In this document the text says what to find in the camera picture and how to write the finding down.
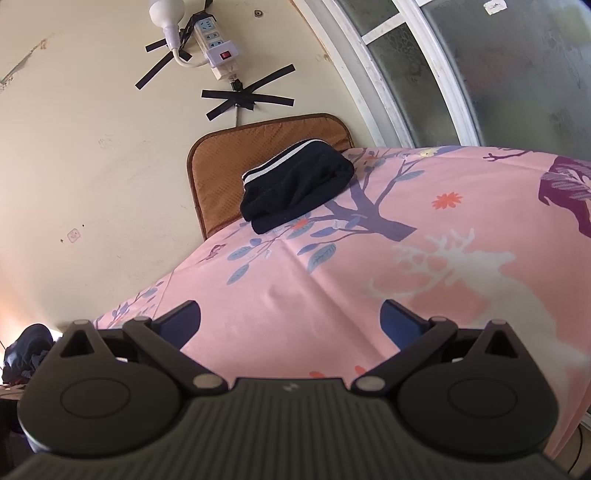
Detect green navy striped knit sweater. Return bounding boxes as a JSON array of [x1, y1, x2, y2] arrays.
[[240, 138, 355, 234]]

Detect dark navy clothes pile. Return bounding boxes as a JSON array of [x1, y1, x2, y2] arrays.
[[2, 324, 54, 385]]

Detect pink floral bed sheet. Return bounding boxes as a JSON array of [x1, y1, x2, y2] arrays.
[[95, 146, 590, 454]]

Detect brown cushion mat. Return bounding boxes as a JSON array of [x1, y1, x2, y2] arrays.
[[186, 113, 353, 239]]

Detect white power strip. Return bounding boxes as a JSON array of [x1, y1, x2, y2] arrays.
[[172, 11, 239, 82]]

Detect white light bulb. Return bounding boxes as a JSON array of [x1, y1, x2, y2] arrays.
[[148, 0, 185, 50]]

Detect black tape strips on wall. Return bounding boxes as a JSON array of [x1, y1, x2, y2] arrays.
[[133, 0, 297, 123]]

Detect white window frame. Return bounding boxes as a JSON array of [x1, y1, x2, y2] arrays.
[[297, 1, 590, 160]]

